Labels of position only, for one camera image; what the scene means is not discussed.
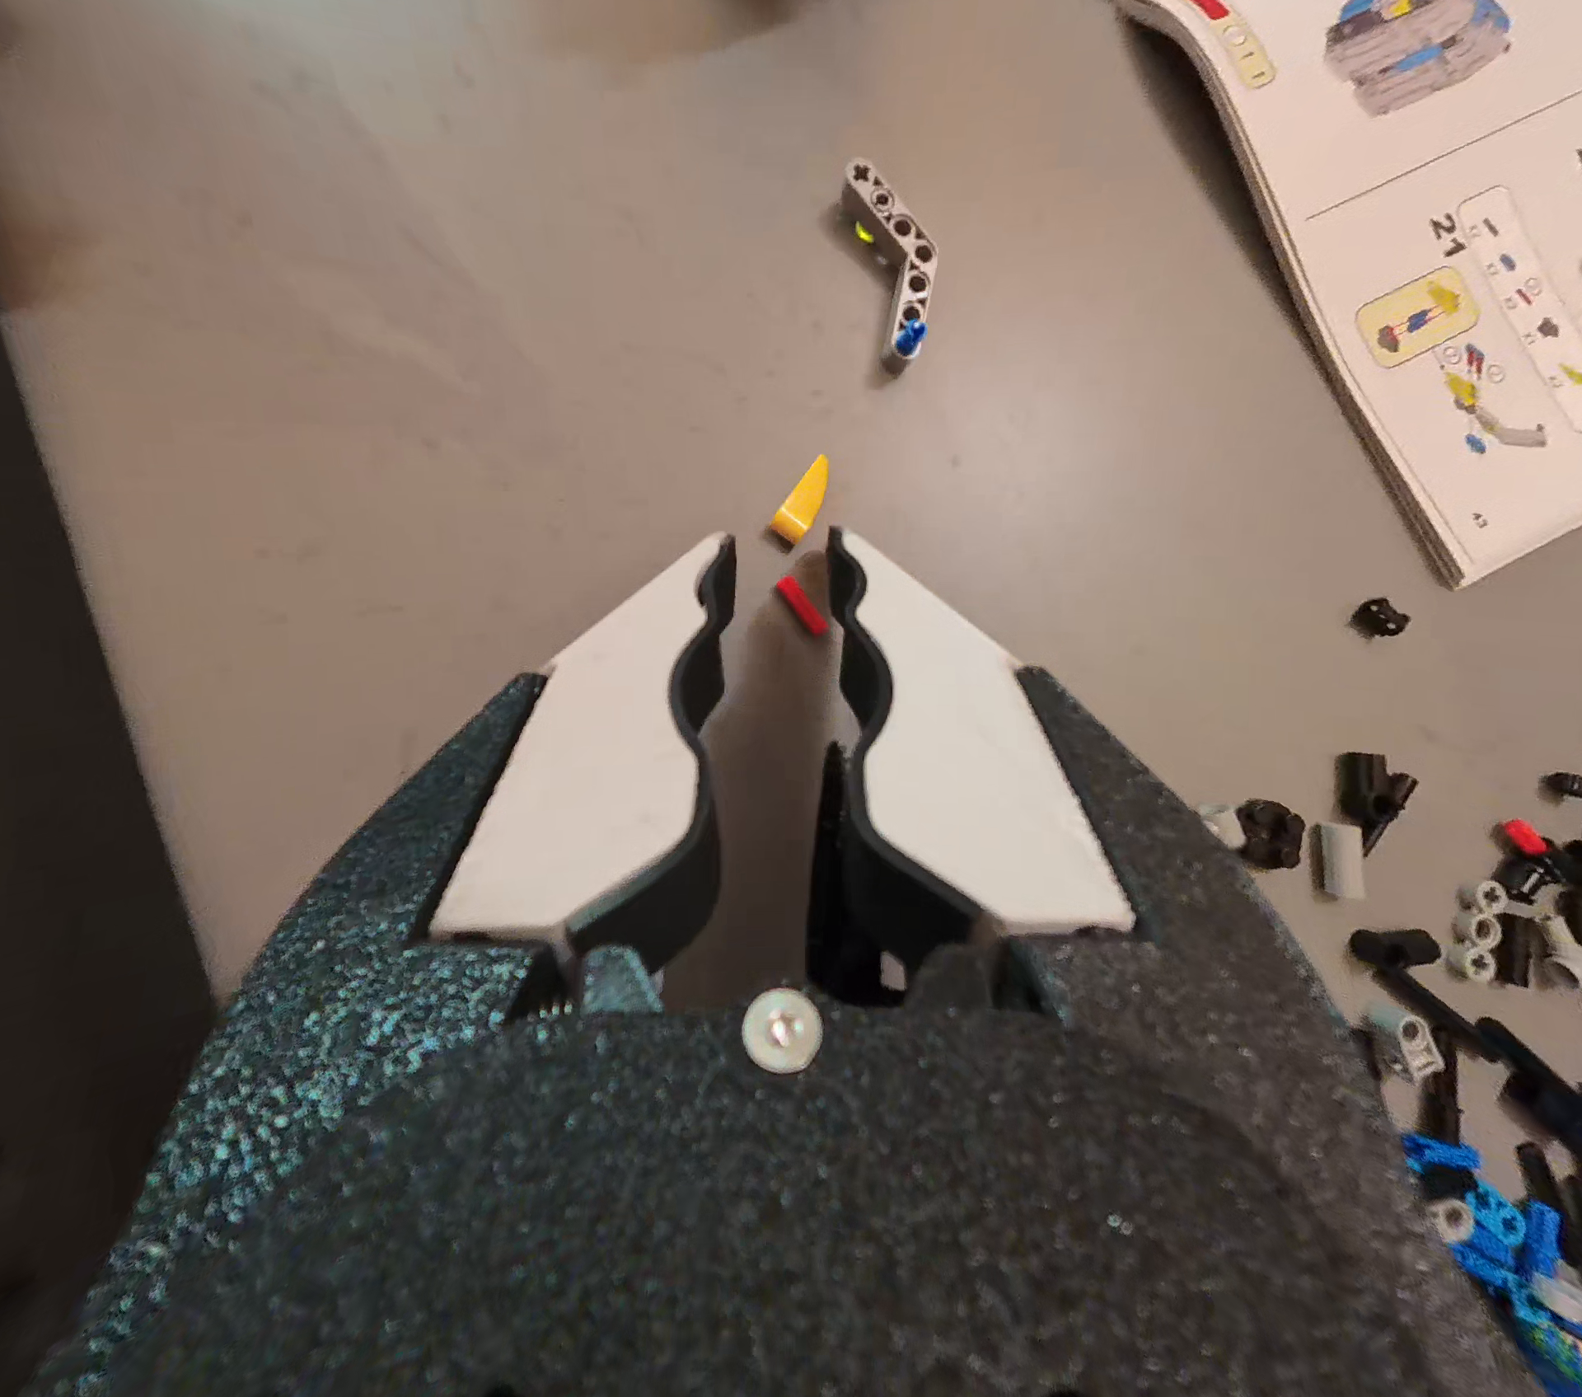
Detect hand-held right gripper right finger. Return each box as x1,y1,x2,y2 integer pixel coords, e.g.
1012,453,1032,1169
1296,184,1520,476
810,525,1138,1003

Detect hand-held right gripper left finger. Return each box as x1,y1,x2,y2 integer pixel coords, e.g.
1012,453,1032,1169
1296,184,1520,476
426,532,742,983

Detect yellow cone piece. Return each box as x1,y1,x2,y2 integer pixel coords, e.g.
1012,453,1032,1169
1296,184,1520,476
770,453,833,545

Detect pile of small brick pieces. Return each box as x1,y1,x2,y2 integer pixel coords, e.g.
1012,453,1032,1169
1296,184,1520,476
1199,596,1582,1385

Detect grey angled beam piece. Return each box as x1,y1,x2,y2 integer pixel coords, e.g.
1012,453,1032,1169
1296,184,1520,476
844,158,942,372

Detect grey desk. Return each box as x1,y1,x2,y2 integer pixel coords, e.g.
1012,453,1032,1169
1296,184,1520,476
0,0,1582,1237

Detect open instruction booklet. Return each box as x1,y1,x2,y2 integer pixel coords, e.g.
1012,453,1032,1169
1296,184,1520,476
1068,0,1582,593

